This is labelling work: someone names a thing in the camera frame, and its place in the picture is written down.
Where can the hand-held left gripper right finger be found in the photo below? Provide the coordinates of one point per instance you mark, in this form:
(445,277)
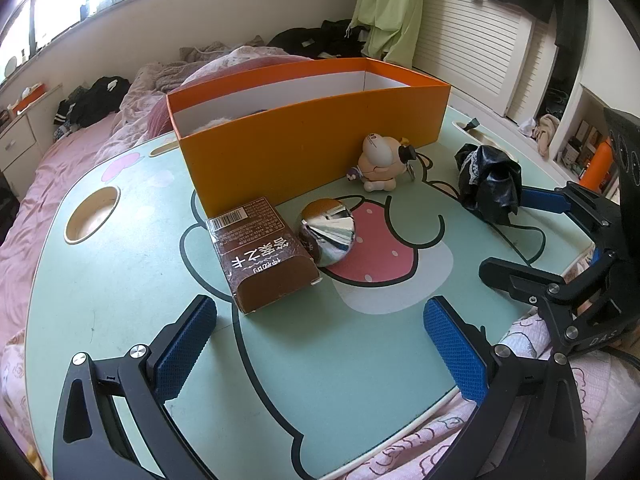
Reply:
(455,350)

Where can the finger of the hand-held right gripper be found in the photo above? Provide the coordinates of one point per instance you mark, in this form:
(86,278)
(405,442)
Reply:
(542,199)
(515,275)

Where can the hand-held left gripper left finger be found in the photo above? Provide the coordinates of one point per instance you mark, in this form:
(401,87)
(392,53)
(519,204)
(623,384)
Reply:
(185,345)

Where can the round silver foil packet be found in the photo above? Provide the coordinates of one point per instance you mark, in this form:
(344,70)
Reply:
(327,232)

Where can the orange cardboard box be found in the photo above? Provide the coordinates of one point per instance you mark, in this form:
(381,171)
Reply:
(300,150)

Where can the green cartoon desktop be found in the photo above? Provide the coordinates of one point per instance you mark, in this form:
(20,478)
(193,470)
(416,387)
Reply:
(350,360)

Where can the pink printed blanket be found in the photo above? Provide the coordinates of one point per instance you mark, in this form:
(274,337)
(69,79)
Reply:
(530,332)

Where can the orange bottle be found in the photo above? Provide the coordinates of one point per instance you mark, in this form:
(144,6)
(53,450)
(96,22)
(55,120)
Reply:
(597,162)

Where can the beige cloth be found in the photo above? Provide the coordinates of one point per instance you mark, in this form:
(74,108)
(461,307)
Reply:
(545,132)

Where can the white shelf unit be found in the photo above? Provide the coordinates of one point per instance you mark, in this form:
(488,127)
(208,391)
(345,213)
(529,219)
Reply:
(585,105)

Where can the small black clip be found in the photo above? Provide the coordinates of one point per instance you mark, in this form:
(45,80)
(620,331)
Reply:
(470,124)

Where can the brown snack packet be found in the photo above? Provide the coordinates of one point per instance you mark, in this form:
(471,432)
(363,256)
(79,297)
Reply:
(270,265)

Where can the small plush toy figure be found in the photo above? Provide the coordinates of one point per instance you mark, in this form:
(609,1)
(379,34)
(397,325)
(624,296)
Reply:
(377,160)

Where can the white louvered door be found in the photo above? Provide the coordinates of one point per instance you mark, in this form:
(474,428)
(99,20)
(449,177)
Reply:
(465,45)

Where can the pink bed sheet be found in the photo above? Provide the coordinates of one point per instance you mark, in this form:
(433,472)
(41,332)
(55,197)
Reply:
(50,185)

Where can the green hanging cloth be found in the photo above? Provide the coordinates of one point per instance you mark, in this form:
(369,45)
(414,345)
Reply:
(395,5)

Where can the white nightstand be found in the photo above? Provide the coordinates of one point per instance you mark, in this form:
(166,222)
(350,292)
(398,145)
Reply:
(20,145)

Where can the pink crumpled quilt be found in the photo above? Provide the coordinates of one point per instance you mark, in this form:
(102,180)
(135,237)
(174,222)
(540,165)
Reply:
(150,85)

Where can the black clothes pile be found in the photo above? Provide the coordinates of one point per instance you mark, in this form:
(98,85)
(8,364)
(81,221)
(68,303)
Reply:
(320,37)
(95,97)

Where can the dark pink blanket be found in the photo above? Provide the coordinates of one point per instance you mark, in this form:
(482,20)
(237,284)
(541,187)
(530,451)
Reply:
(235,62)

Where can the orange tray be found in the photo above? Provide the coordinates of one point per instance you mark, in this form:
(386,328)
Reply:
(29,102)

